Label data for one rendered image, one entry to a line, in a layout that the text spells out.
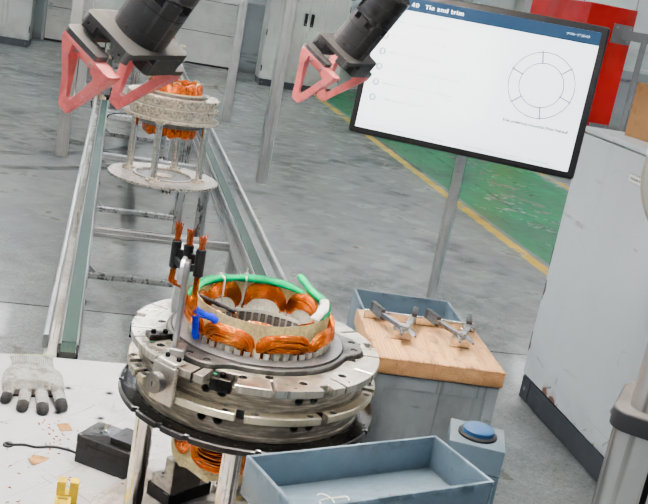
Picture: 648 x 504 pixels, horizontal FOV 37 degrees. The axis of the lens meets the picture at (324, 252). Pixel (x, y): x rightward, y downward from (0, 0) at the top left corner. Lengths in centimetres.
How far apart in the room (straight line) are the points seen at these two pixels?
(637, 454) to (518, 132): 124
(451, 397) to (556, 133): 94
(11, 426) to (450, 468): 79
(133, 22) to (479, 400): 75
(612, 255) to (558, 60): 165
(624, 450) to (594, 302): 277
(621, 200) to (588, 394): 74
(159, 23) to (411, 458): 56
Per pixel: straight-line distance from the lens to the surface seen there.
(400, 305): 167
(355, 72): 143
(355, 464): 111
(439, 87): 223
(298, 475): 107
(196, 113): 335
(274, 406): 114
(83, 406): 175
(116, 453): 152
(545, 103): 221
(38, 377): 179
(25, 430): 166
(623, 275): 368
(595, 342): 381
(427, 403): 141
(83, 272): 249
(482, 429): 126
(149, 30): 97
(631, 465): 109
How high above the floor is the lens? 154
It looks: 15 degrees down
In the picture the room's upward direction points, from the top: 11 degrees clockwise
